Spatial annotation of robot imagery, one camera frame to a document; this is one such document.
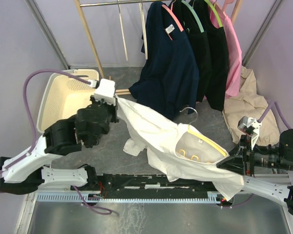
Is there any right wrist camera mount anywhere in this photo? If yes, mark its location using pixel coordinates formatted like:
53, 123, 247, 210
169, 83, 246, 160
237, 116, 262, 150

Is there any lime green hanger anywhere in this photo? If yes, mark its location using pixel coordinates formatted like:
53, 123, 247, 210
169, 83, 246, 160
204, 0, 223, 27

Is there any pink hanger far right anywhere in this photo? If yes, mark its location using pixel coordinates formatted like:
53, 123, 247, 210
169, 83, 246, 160
222, 0, 234, 12

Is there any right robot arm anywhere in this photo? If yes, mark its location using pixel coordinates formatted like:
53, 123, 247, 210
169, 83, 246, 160
217, 129, 293, 216

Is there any black t shirt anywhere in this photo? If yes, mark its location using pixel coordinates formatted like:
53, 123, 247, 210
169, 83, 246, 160
190, 0, 229, 112
169, 0, 212, 102

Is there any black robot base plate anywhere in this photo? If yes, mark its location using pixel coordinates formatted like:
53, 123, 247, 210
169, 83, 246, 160
78, 174, 217, 198

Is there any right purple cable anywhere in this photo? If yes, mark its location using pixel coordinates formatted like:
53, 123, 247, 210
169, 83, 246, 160
219, 99, 293, 208

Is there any white plastic hanger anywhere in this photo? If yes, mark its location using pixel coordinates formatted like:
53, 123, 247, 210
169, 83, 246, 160
117, 0, 128, 61

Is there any navy blue t shirt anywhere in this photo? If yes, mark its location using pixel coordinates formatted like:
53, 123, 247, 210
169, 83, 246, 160
129, 1, 199, 120

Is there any wooden clothes rack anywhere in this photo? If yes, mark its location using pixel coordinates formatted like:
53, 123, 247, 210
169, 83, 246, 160
73, 0, 242, 96

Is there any yellow hanger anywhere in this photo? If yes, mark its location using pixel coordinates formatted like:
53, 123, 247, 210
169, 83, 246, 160
175, 107, 229, 164

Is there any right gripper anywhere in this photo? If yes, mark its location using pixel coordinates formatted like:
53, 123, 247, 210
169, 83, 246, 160
216, 134, 293, 176

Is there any pink hanger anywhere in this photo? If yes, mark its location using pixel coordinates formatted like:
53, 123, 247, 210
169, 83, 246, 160
222, 0, 234, 12
162, 4, 184, 40

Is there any pink t shirt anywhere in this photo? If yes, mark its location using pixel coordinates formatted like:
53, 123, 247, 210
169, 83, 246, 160
210, 0, 242, 99

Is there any beige garment on floor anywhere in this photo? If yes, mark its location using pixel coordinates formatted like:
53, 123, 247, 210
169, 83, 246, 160
223, 66, 280, 146

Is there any black t shirt right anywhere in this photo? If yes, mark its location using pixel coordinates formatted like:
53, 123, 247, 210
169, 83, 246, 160
190, 0, 229, 112

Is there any white t shirt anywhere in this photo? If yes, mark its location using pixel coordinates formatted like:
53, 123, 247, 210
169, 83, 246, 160
118, 98, 244, 199

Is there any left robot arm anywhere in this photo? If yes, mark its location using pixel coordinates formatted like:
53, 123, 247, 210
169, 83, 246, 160
0, 96, 118, 195

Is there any black t shirt left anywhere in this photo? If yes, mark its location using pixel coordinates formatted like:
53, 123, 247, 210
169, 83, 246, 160
169, 0, 212, 102

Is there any cream laundry basket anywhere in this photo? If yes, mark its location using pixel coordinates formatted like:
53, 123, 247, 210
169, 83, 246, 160
36, 73, 95, 133

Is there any white slotted cable duct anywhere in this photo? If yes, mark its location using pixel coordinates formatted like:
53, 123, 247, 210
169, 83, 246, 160
36, 192, 224, 204

